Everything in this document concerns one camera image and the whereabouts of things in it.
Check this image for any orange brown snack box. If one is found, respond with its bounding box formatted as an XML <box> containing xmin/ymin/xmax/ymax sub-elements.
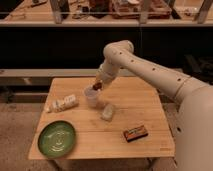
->
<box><xmin>123</xmin><ymin>125</ymin><xmax>148</xmax><ymax>142</ymax></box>

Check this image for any dark red pepper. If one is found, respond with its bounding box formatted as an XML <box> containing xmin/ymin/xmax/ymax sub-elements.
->
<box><xmin>93</xmin><ymin>82</ymin><xmax>102</xmax><ymax>91</ymax></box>

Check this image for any white plastic bottle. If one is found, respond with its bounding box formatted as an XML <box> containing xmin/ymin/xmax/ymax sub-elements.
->
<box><xmin>45</xmin><ymin>94</ymin><xmax>78</xmax><ymax>113</ymax></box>

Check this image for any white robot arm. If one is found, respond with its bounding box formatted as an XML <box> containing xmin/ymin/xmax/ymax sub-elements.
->
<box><xmin>95</xmin><ymin>40</ymin><xmax>213</xmax><ymax>171</ymax></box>

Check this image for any green round plate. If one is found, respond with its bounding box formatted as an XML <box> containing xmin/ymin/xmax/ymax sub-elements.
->
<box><xmin>37</xmin><ymin>120</ymin><xmax>76</xmax><ymax>159</ymax></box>

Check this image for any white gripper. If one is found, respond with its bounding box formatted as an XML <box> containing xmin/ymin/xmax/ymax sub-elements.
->
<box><xmin>93</xmin><ymin>64</ymin><xmax>117</xmax><ymax>91</ymax></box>

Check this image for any white sponge block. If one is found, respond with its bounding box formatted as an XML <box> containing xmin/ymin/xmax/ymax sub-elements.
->
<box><xmin>101</xmin><ymin>104</ymin><xmax>116</xmax><ymax>121</ymax></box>

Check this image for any background shelf rack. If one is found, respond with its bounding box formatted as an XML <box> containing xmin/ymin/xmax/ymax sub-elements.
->
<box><xmin>0</xmin><ymin>0</ymin><xmax>213</xmax><ymax>27</ymax></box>

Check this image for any wooden table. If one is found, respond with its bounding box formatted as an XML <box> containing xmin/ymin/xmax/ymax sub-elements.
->
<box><xmin>37</xmin><ymin>77</ymin><xmax>175</xmax><ymax>162</ymax></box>

